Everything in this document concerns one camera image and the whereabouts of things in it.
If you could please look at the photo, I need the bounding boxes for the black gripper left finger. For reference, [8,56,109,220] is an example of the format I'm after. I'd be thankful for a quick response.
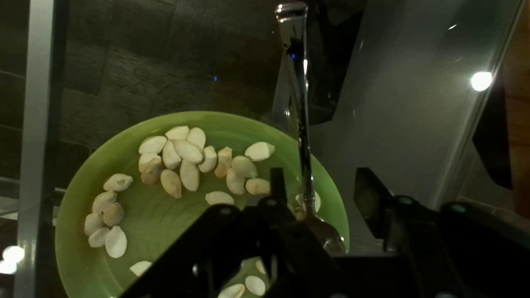
[120,167,354,298]

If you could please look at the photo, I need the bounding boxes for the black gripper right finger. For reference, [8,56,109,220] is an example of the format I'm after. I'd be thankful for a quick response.
[352,167,530,298]

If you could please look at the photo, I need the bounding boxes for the silver metal spoon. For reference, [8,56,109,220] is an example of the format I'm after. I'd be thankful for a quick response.
[273,0,347,256]

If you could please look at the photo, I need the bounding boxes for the green round plate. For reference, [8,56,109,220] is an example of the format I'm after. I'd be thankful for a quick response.
[54,109,350,298]

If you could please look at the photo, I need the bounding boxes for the white seeds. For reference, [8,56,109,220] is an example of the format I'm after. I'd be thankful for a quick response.
[80,124,322,298]

